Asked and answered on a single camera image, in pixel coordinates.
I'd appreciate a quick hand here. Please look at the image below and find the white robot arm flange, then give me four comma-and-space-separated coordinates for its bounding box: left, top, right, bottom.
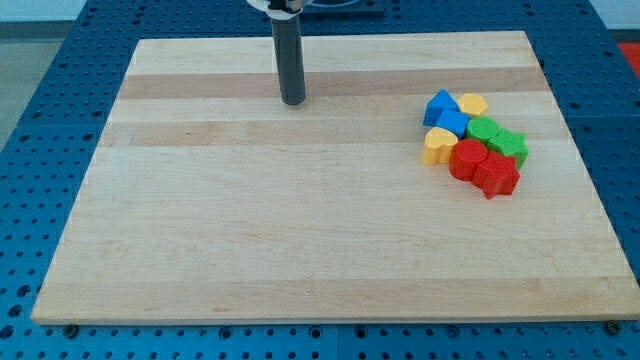
247, 0, 313, 21

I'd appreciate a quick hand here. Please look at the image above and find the red circle block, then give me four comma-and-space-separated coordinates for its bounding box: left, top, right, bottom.
449, 139, 488, 181

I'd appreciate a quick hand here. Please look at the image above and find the green circle block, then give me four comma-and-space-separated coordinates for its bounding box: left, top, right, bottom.
465, 116, 500, 144

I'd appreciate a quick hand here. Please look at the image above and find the red star block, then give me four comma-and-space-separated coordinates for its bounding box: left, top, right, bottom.
471, 151, 520, 199

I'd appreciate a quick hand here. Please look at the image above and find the green star block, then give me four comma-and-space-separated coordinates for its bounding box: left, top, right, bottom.
487, 128, 529, 170

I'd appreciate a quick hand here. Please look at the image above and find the wooden board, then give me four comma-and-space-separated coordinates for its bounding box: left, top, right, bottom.
31, 31, 639, 325

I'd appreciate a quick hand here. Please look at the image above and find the yellow heart block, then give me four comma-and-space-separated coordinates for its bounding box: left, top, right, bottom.
421, 127, 459, 166

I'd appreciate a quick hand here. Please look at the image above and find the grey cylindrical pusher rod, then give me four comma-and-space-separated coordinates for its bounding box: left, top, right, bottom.
271, 16, 306, 106

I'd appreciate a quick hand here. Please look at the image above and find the blue triangle block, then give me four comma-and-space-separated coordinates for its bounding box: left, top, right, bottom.
423, 89, 459, 127

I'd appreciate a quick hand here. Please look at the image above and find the blue cube block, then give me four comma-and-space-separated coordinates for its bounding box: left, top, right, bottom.
435, 109, 471, 139

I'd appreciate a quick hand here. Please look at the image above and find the yellow pentagon block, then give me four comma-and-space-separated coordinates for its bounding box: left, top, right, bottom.
456, 93, 489, 117

